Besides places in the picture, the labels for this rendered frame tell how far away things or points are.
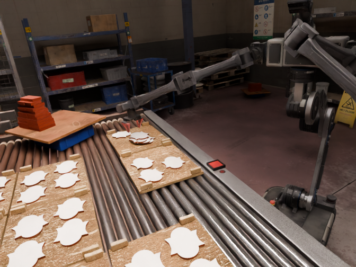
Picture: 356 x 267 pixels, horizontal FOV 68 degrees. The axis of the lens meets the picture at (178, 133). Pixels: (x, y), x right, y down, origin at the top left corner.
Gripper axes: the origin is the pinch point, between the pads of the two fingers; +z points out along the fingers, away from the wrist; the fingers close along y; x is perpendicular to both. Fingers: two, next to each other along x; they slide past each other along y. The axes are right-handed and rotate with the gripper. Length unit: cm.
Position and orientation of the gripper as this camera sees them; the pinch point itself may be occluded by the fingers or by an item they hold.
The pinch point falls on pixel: (133, 128)
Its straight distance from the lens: 182.7
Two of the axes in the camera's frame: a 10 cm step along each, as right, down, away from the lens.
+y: 6.3, -3.4, 7.0
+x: -7.7, -2.1, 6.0
